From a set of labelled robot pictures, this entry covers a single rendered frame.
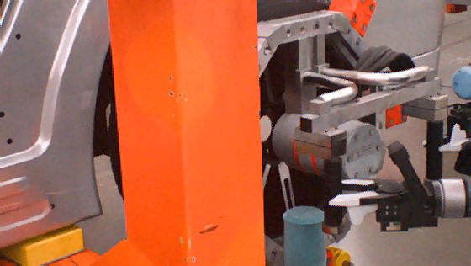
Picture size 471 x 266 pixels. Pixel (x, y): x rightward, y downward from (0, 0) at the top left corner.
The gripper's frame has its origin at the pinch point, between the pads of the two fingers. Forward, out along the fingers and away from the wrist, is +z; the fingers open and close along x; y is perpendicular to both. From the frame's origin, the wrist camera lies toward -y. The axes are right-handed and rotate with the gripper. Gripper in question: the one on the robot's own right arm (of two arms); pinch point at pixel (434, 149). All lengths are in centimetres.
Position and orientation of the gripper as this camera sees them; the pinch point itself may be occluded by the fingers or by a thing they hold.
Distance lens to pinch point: 188.4
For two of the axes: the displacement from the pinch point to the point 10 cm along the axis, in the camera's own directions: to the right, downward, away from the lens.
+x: 6.8, 1.8, -7.1
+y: -0.4, -9.6, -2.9
